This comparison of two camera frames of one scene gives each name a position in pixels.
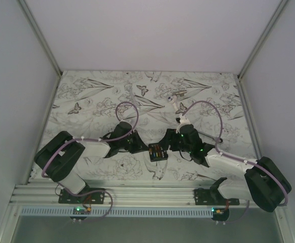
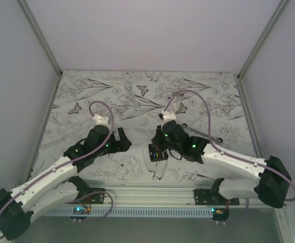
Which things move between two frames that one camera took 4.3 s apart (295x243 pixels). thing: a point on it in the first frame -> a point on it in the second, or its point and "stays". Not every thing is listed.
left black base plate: [96, 198] stays
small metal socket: [181, 93] stays
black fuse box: [156, 153] stays
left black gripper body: [132, 143] -> [113, 146]
